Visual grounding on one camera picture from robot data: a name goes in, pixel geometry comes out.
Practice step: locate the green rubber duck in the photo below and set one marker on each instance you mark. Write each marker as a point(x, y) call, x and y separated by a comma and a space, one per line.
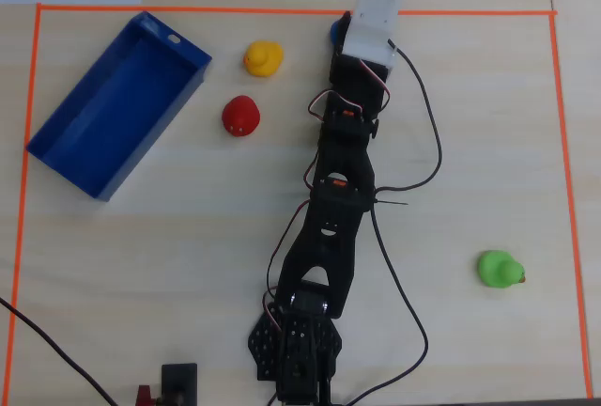
point(498, 270)

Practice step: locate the red rubber duck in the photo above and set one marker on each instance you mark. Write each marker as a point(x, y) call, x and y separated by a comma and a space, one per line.
point(240, 115)

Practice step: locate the blue plastic box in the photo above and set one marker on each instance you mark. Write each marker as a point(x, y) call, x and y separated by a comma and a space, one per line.
point(117, 105)

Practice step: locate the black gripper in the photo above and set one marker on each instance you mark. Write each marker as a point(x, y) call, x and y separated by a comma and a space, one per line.
point(344, 69)

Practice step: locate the long orange tape strip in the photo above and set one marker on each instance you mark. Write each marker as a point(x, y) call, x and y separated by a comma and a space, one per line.
point(282, 10)

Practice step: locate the black zip tie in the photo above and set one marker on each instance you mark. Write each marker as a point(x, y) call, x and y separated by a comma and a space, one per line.
point(392, 202)

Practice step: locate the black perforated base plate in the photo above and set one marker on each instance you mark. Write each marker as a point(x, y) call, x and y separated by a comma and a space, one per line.
point(263, 345)

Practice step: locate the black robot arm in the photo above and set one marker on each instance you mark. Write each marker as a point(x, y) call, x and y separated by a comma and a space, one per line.
point(335, 218)

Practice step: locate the yellow rubber duck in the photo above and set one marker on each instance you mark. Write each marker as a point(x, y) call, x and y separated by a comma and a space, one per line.
point(263, 58)

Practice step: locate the black table clamp block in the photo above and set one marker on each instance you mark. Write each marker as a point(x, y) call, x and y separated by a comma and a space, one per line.
point(179, 382)

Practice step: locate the blue rubber duck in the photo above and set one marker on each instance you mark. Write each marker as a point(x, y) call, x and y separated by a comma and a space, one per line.
point(334, 31)

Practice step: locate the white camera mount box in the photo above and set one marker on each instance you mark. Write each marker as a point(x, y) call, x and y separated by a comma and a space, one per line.
point(373, 25)

